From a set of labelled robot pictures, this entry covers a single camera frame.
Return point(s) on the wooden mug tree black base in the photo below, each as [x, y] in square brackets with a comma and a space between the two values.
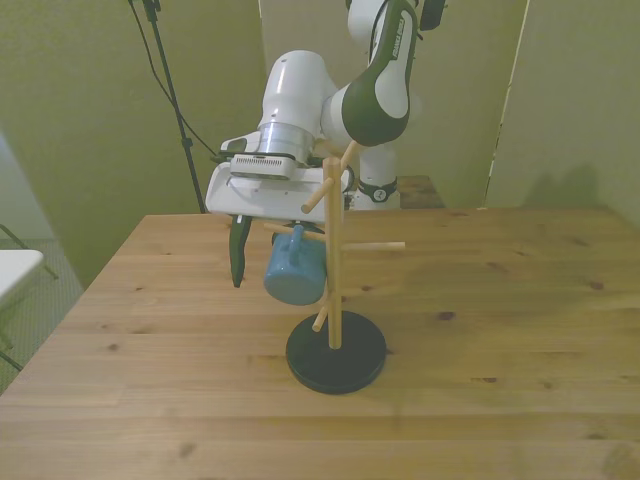
[340, 370]

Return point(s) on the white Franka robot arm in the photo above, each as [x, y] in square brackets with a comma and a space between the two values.
[380, 100]

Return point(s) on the blue mug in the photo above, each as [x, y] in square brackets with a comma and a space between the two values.
[295, 280]

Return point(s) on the black tripod stand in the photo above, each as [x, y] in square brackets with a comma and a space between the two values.
[175, 100]

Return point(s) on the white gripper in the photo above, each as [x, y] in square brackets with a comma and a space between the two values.
[265, 200]

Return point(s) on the small wooden side table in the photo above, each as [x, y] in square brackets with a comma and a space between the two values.
[420, 192]

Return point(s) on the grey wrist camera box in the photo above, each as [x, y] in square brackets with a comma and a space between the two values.
[262, 165]

